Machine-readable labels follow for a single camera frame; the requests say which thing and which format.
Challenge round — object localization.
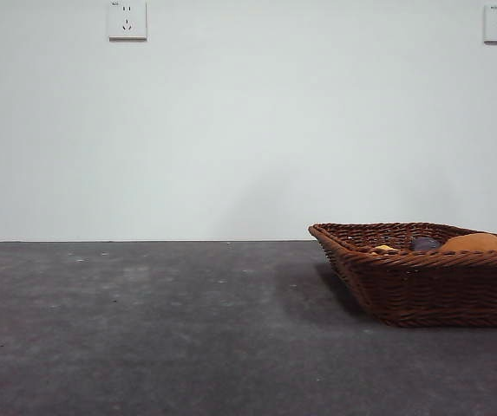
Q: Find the purple eggplant with green stem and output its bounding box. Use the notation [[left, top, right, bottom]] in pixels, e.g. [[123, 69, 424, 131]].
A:
[[411, 236, 443, 252]]

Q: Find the brown potato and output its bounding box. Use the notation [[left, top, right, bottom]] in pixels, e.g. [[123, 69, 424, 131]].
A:
[[438, 232, 497, 252]]

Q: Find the brown wicker basket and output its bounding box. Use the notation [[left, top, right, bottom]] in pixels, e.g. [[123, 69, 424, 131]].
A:
[[308, 222, 497, 329]]

